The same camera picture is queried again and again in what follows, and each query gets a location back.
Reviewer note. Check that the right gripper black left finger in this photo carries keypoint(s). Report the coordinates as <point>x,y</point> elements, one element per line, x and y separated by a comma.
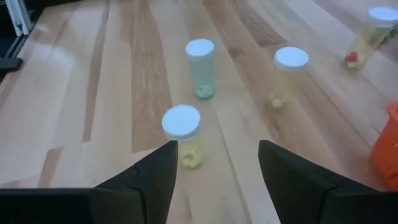
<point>146,193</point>

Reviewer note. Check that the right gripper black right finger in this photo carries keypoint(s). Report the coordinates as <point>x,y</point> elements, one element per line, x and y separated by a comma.
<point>295,189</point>

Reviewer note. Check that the tall yellow pill bottle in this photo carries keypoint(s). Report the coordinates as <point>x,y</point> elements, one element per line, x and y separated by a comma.
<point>182,124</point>

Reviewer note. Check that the orange plastic basket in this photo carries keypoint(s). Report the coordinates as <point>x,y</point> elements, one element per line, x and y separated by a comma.
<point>387,149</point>

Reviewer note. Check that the medium yellow pill bottle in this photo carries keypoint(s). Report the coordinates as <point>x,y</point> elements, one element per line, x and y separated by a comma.
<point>287,68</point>

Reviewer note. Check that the tall teal pill bottle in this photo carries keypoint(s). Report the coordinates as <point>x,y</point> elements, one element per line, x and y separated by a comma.
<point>200,62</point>

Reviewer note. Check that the black frame foot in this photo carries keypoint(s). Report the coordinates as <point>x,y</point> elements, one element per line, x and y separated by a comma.
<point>9,64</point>

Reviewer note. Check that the aluminium frame post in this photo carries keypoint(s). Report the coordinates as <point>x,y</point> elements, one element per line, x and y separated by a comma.
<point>18,15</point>

